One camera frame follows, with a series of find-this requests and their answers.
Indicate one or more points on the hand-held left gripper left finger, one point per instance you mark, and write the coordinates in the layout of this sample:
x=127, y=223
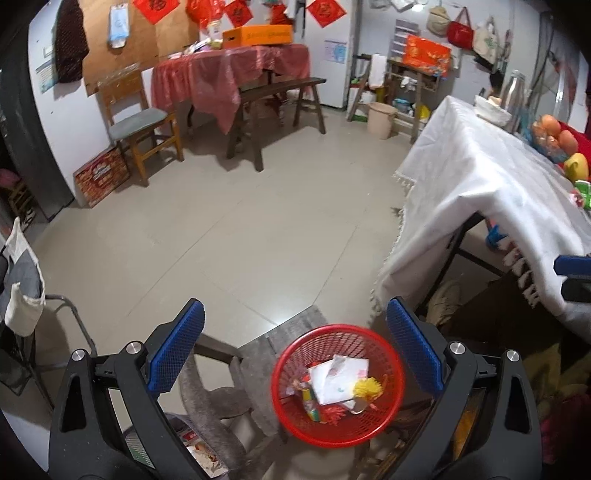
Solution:
x=178, y=346

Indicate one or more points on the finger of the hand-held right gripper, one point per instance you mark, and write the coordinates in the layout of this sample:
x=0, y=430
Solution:
x=572, y=265
x=577, y=290

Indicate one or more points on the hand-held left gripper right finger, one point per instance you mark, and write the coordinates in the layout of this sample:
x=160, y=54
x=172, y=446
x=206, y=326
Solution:
x=413, y=346

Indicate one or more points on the white paper bag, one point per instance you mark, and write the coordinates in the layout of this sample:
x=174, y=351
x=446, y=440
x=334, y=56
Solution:
x=337, y=378

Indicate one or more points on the yellow green striped packet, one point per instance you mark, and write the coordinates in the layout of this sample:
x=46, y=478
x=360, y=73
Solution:
x=309, y=397

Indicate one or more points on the red plastic mesh basket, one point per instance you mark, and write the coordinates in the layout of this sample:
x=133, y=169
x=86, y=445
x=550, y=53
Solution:
x=286, y=415

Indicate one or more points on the beige shoe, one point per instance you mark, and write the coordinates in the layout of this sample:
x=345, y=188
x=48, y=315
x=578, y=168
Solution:
x=445, y=300

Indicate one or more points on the grey upholstered chair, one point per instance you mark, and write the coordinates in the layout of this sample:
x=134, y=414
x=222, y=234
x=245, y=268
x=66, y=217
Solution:
x=207, y=401

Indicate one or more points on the green snack wrapper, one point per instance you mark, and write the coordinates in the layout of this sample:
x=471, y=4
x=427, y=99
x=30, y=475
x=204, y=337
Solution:
x=584, y=191

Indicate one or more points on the small blue plastic item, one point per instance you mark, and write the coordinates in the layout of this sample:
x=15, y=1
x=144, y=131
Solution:
x=496, y=235

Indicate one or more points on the yellow pomelo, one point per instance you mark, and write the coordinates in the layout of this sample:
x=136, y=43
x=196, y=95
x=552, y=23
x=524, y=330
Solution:
x=577, y=166

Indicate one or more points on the printed paper leaflet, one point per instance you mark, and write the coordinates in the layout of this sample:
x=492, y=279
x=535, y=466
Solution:
x=198, y=445

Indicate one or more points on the metal folding chair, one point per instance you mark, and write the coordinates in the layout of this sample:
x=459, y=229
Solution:
x=69, y=309

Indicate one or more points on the white tasselled tablecloth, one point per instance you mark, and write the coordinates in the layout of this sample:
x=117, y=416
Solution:
x=485, y=175

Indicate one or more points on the blue glass fruit bowl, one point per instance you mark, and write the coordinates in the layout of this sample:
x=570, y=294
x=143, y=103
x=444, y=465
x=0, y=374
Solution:
x=540, y=143

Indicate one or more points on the red cushion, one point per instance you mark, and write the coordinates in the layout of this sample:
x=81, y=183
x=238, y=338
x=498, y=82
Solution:
x=584, y=138

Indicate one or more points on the canvas bag on chair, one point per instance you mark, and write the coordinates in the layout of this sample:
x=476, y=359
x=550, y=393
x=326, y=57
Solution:
x=23, y=286

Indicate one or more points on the stainless steel bottle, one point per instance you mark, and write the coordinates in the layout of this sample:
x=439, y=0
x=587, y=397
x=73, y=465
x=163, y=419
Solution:
x=515, y=99

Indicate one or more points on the white ceramic bowl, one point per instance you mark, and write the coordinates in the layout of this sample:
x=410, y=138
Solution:
x=491, y=108

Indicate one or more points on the red printed cardboard box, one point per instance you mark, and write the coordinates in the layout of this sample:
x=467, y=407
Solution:
x=101, y=177

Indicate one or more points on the pink plastic bucket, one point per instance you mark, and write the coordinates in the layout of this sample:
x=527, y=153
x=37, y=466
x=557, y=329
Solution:
x=382, y=121

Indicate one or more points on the wooden chair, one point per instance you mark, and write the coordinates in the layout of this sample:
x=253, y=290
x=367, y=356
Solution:
x=138, y=120

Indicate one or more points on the cream tote bag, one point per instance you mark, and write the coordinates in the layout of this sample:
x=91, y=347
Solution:
x=485, y=44

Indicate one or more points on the wooden side table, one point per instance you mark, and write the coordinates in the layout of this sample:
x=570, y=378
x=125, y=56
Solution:
x=418, y=81

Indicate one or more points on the orange gift box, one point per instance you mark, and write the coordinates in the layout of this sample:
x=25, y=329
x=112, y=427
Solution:
x=427, y=55

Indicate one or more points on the red tote bag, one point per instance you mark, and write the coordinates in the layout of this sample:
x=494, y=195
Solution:
x=461, y=33

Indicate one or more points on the table with red cover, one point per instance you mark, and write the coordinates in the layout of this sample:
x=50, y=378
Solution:
x=231, y=78

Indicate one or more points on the dark wooden bench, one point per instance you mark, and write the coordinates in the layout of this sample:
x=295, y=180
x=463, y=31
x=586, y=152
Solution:
x=277, y=87

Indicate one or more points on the beige hanging bag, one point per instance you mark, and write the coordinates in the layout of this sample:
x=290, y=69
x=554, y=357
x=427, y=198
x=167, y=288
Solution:
x=437, y=22

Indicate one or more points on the white refrigerator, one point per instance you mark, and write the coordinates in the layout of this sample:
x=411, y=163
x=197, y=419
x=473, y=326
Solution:
x=341, y=69

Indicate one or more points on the white shelf rack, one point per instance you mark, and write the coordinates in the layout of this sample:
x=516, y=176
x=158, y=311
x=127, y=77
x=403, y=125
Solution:
x=406, y=30

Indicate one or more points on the orange cardboard box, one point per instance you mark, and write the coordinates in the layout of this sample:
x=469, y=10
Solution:
x=258, y=36

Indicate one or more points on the dark hanging garment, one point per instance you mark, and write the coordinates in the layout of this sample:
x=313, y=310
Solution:
x=69, y=41

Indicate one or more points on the face mask packet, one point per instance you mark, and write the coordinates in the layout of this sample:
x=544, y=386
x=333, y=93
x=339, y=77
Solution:
x=119, y=25

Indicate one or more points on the red plastic bag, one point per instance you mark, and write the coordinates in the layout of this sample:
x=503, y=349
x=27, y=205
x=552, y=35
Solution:
x=203, y=11

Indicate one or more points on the red diamond paper on refrigerator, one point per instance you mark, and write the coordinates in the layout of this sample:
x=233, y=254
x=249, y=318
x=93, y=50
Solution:
x=325, y=11

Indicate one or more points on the black metal table frame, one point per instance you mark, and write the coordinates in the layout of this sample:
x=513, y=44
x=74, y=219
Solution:
x=443, y=263

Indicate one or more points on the small wall poster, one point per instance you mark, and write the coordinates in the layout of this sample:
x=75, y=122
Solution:
x=46, y=78

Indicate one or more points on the brown wall board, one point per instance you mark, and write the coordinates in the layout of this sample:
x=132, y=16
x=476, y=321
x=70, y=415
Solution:
x=147, y=46

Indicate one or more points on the red diamond wall paper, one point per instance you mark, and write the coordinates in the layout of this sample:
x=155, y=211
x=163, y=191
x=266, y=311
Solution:
x=238, y=11
x=154, y=7

